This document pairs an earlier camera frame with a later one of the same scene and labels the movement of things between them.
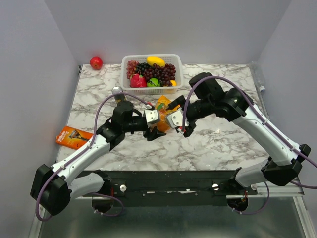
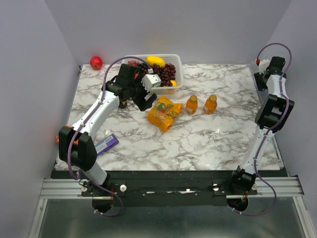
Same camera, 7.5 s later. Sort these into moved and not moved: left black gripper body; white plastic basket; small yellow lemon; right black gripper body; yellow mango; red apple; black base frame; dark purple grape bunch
Moved: left black gripper body; right black gripper body
Not moved: black base frame; red apple; white plastic basket; dark purple grape bunch; yellow mango; small yellow lemon
